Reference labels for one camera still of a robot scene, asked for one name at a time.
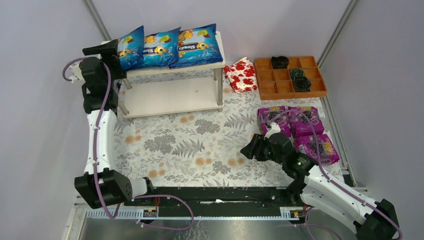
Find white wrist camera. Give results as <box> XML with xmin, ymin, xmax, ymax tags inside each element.
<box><xmin>264</xmin><ymin>122</ymin><xmax>281</xmax><ymax>139</ymax></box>
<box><xmin>67</xmin><ymin>64</ymin><xmax>85</xmax><ymax>83</ymax></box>

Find white two-tier shelf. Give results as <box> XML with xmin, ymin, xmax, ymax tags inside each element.
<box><xmin>99</xmin><ymin>31</ymin><xmax>227</xmax><ymax>119</ymax></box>

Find floral table mat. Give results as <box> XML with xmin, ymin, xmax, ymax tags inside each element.
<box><xmin>112</xmin><ymin>80</ymin><xmax>329</xmax><ymax>187</ymax></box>

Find blue candy bag on shelf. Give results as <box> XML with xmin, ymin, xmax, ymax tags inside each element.
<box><xmin>169</xmin><ymin>23</ymin><xmax>223</xmax><ymax>68</ymax></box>

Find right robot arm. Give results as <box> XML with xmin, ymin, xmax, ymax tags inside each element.
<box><xmin>240</xmin><ymin>132</ymin><xmax>403</xmax><ymax>240</ymax></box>

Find blue Slendy candy bag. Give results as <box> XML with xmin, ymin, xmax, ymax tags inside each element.
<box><xmin>117</xmin><ymin>25</ymin><xmax>145</xmax><ymax>70</ymax></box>
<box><xmin>136</xmin><ymin>27</ymin><xmax>181</xmax><ymax>69</ymax></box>

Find black coiled item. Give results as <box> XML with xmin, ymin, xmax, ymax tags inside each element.
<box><xmin>270</xmin><ymin>56</ymin><xmax>290</xmax><ymax>69</ymax></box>
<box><xmin>292</xmin><ymin>76</ymin><xmax>312</xmax><ymax>92</ymax></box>

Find purple grape candy bag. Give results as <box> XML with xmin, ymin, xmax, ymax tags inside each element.
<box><xmin>257</xmin><ymin>106</ymin><xmax>292</xmax><ymax>138</ymax></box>
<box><xmin>293</xmin><ymin>134</ymin><xmax>340</xmax><ymax>166</ymax></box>
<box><xmin>287</xmin><ymin>106</ymin><xmax>325</xmax><ymax>139</ymax></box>

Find red floral white pouch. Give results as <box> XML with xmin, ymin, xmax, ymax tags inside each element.
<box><xmin>223</xmin><ymin>57</ymin><xmax>258</xmax><ymax>93</ymax></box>

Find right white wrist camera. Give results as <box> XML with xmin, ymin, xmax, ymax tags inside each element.
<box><xmin>264</xmin><ymin>122</ymin><xmax>281</xmax><ymax>139</ymax></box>

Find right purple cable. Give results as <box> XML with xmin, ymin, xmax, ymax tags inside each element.
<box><xmin>264</xmin><ymin>109</ymin><xmax>404</xmax><ymax>240</ymax></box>

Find dark green coiled item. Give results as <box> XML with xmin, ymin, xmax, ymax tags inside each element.
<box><xmin>289</xmin><ymin>68</ymin><xmax>305</xmax><ymax>80</ymax></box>

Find wooden compartment tray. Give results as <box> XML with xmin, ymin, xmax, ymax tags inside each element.
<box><xmin>254</xmin><ymin>56</ymin><xmax>328</xmax><ymax>101</ymax></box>

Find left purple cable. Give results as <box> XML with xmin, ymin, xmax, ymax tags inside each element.
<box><xmin>62</xmin><ymin>56</ymin><xmax>195</xmax><ymax>231</ymax></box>

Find purple cable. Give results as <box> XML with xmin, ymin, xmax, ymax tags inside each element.
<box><xmin>62</xmin><ymin>56</ymin><xmax>195</xmax><ymax>231</ymax></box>
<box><xmin>264</xmin><ymin>109</ymin><xmax>404</xmax><ymax>240</ymax></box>

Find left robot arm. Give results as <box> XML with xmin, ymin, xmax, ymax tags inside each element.
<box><xmin>66</xmin><ymin>39</ymin><xmax>153</xmax><ymax>209</ymax></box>

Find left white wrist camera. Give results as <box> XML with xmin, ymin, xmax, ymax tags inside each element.
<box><xmin>67</xmin><ymin>64</ymin><xmax>85</xmax><ymax>83</ymax></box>

